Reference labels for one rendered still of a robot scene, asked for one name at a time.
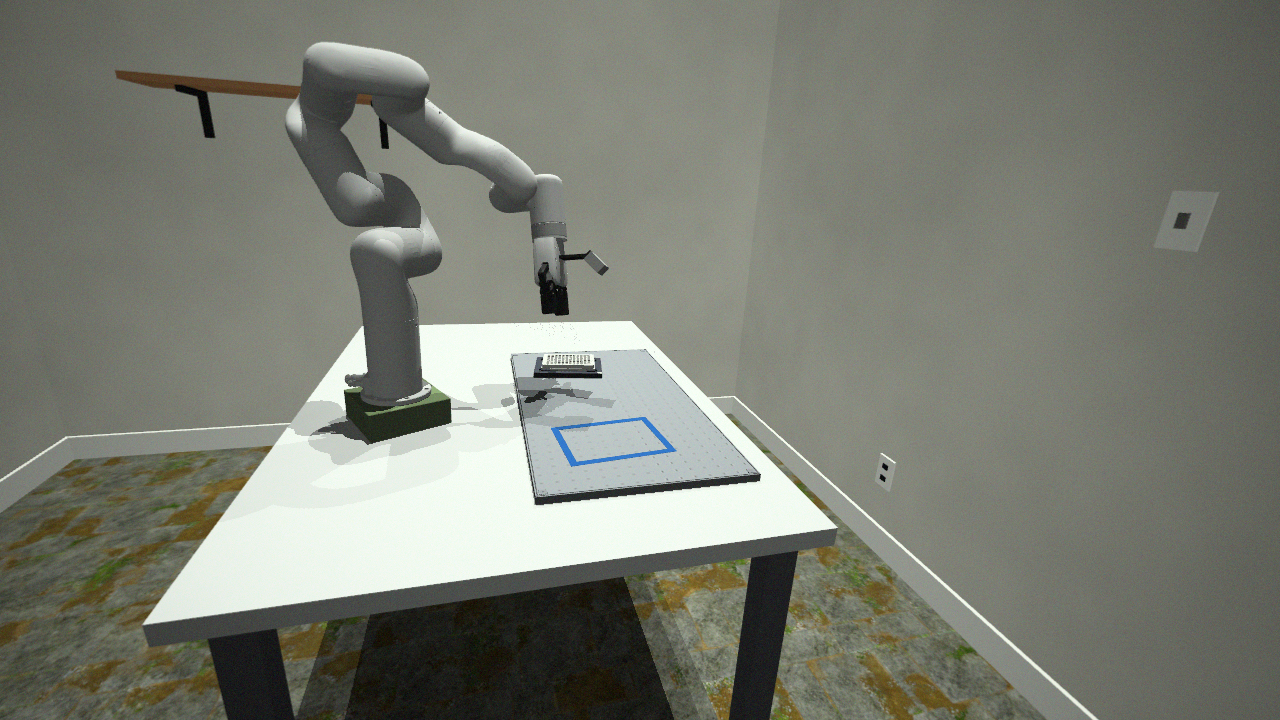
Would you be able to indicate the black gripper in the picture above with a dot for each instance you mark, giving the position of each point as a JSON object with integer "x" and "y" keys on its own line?
{"x": 550, "y": 273}

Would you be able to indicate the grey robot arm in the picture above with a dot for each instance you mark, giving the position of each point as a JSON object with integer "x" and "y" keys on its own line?
{"x": 383, "y": 259}

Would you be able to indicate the blue rectangular tape outline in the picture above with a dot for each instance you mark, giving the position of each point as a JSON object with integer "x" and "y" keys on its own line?
{"x": 572, "y": 460}

